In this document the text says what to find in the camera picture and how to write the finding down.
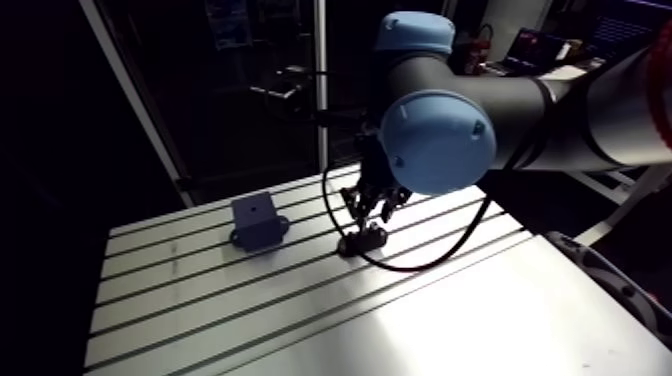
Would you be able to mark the pale frame post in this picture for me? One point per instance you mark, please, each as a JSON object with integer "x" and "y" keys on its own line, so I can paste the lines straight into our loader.
{"x": 137, "y": 105}
{"x": 321, "y": 78}

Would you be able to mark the open laptop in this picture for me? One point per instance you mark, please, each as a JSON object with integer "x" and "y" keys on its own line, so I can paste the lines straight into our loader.
{"x": 535, "y": 51}

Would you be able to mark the pale holed strip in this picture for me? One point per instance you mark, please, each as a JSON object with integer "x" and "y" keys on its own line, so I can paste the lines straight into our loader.
{"x": 614, "y": 278}

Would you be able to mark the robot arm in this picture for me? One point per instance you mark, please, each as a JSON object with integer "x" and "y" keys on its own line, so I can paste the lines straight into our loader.
{"x": 472, "y": 126}

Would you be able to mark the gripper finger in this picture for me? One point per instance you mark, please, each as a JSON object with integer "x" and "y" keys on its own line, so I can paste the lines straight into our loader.
{"x": 360, "y": 207}
{"x": 392, "y": 202}

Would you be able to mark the white desk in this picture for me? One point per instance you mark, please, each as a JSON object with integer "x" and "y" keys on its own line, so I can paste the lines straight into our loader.
{"x": 569, "y": 71}

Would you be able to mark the black oval holder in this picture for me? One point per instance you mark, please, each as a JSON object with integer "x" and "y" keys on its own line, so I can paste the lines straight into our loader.
{"x": 365, "y": 242}

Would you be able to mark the dark blue-grey block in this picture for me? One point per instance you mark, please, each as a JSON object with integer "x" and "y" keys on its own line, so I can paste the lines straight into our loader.
{"x": 257, "y": 223}

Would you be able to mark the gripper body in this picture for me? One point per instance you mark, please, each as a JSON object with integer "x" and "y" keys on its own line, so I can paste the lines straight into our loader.
{"x": 376, "y": 165}

